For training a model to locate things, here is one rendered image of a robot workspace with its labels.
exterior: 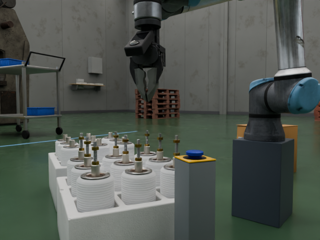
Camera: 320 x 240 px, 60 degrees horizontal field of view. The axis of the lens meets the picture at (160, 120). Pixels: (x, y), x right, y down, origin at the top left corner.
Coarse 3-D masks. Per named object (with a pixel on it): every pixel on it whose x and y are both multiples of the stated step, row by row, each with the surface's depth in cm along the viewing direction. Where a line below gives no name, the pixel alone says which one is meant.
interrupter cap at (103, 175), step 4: (88, 172) 74; (100, 172) 74; (104, 172) 74; (108, 172) 74; (80, 176) 70; (84, 176) 70; (88, 176) 71; (100, 176) 71; (104, 176) 70; (108, 176) 70
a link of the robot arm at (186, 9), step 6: (204, 0) 91; (210, 0) 93; (216, 0) 94; (222, 0) 96; (228, 0) 98; (240, 0) 102; (186, 6) 90; (198, 6) 92; (204, 6) 94; (162, 12) 86; (168, 12) 85; (174, 12) 88; (180, 12) 91; (162, 18) 91
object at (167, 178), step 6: (162, 168) 81; (162, 174) 79; (168, 174) 77; (174, 174) 77; (162, 180) 79; (168, 180) 78; (174, 180) 77; (162, 186) 79; (168, 186) 78; (174, 186) 77; (162, 192) 79; (168, 192) 78; (168, 198) 78
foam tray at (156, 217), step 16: (64, 192) 81; (64, 208) 70; (112, 208) 68; (128, 208) 68; (144, 208) 70; (160, 208) 71; (64, 224) 71; (80, 224) 63; (96, 224) 65; (112, 224) 66; (128, 224) 68; (144, 224) 70; (160, 224) 72
